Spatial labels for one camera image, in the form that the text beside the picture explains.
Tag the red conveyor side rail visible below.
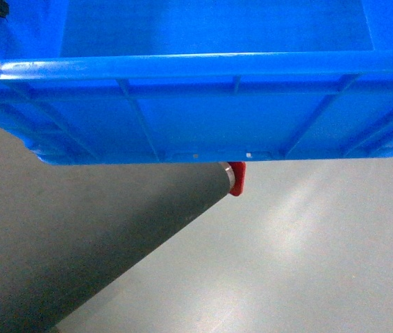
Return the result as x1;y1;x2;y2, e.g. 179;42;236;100
228;162;246;197

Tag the large blue plastic crate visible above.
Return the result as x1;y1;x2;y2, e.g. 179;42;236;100
0;1;393;165

